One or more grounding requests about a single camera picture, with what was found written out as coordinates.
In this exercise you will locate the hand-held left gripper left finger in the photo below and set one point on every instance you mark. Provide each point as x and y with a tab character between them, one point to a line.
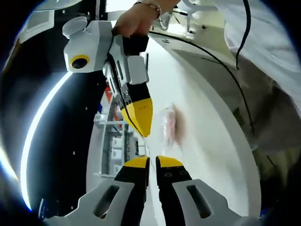
131	188

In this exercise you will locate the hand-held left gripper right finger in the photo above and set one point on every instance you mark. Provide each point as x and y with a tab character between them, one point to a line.
174	188

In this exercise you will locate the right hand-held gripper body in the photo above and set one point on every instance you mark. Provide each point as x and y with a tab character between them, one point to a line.
94	44

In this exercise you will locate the clear resealable bag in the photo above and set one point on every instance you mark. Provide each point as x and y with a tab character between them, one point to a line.
170	122

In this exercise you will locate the person's right hand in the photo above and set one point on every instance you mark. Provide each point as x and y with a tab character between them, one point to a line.
134	21

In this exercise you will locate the orange box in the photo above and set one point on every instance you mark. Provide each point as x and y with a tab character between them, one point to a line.
108	94

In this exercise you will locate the rows of white storage boxes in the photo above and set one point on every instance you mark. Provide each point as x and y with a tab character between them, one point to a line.
117	153

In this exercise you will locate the grey metal shelf rack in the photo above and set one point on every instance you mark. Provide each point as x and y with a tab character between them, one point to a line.
105	141

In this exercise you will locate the white office chair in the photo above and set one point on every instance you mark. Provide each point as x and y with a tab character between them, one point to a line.
191	16

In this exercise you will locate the long ceiling light strip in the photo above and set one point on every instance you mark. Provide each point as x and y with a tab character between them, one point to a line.
28	136

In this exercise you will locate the person's grey trousers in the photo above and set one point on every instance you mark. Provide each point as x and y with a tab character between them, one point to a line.
282	141

